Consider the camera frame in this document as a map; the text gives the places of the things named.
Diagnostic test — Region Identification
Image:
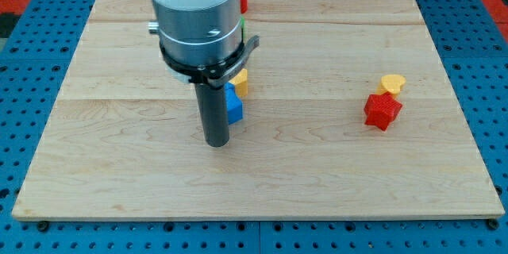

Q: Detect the yellow hexagon block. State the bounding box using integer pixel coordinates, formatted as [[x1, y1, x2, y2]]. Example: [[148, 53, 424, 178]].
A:
[[229, 68, 248, 98]]

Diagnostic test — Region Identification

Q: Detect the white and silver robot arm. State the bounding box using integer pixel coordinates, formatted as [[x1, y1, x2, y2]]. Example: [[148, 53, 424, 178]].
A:
[[152, 0, 242, 67]]

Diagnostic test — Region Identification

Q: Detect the blue block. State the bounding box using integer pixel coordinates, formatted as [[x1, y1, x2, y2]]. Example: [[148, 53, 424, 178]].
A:
[[225, 83, 243, 125]]

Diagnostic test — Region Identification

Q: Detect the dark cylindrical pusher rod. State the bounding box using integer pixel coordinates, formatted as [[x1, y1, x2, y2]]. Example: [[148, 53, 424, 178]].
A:
[[194, 83, 229, 148]]

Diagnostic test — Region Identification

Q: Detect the green block at back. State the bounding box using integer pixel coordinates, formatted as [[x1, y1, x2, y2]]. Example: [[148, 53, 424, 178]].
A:
[[241, 16, 246, 42]]

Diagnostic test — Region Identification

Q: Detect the red star block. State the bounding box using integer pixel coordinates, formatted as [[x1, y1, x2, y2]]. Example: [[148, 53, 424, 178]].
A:
[[364, 92, 403, 131]]

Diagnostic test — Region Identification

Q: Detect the wooden board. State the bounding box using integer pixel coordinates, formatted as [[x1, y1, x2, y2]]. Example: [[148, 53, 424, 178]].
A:
[[12, 0, 505, 221]]

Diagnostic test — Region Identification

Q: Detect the yellow heart block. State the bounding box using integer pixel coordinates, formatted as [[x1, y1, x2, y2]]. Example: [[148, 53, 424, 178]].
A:
[[376, 74, 406, 98]]

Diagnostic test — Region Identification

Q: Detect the black clamp ring with lever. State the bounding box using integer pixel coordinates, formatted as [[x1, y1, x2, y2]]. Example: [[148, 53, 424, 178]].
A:
[[159, 34, 261, 89]]

